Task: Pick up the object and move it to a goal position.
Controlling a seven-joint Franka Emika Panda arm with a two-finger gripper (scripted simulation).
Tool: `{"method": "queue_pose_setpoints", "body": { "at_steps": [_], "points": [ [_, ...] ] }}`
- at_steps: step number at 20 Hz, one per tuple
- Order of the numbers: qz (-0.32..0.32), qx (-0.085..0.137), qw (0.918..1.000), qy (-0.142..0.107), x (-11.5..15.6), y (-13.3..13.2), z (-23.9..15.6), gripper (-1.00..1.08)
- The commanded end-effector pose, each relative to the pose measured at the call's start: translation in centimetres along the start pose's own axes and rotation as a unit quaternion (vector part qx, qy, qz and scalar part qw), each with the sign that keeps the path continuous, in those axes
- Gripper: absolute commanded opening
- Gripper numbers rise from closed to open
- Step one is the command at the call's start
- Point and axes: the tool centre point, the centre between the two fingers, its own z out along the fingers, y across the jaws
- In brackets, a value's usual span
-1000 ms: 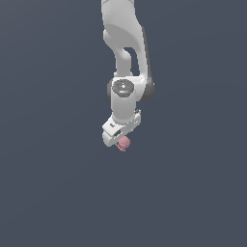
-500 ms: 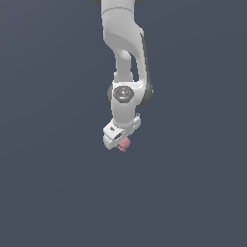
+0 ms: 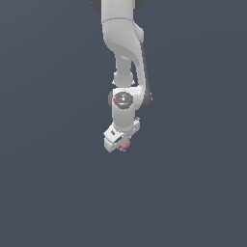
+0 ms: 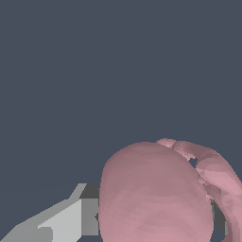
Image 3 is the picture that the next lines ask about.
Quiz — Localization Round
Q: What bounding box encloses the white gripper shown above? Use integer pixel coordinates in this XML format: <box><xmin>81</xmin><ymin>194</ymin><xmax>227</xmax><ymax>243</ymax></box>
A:
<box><xmin>102</xmin><ymin>117</ymin><xmax>142</xmax><ymax>153</ymax></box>

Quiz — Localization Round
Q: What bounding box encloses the small pink object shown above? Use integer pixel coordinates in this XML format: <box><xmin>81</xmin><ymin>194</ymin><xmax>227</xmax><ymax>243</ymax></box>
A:
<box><xmin>117</xmin><ymin>138</ymin><xmax>131</xmax><ymax>152</ymax></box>

